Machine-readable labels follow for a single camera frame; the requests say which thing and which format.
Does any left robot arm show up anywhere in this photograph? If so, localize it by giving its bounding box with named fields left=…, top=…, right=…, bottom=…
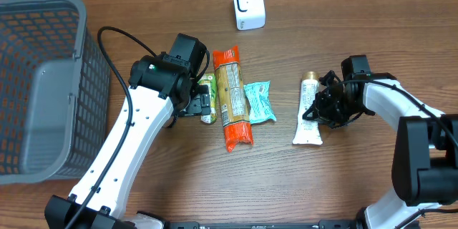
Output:
left=44, top=34, right=211, bottom=228

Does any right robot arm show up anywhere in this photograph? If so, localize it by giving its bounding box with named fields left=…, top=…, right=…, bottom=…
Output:
left=293, top=55, right=457, bottom=229

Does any mint green wipes packet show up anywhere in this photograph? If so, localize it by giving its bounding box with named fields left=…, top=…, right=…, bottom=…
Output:
left=244, top=81, right=276, bottom=124

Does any grey plastic shopping basket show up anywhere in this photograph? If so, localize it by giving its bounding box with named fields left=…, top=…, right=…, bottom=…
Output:
left=1, top=0, right=110, bottom=185

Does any green tea snack packet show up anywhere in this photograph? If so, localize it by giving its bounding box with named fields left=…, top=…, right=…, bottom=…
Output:
left=198, top=73, right=218, bottom=125

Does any white tube with gold cap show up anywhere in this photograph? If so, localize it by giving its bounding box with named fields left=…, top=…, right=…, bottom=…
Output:
left=292, top=72, right=323, bottom=145

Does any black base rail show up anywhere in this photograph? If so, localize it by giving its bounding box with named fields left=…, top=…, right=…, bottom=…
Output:
left=165, top=220, right=368, bottom=229

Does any orange spaghetti packet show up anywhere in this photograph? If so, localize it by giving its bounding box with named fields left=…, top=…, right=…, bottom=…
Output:
left=213, top=46, right=254, bottom=152

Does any white barcode scanner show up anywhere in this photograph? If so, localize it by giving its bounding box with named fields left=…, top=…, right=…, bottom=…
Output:
left=233, top=0, right=266, bottom=31

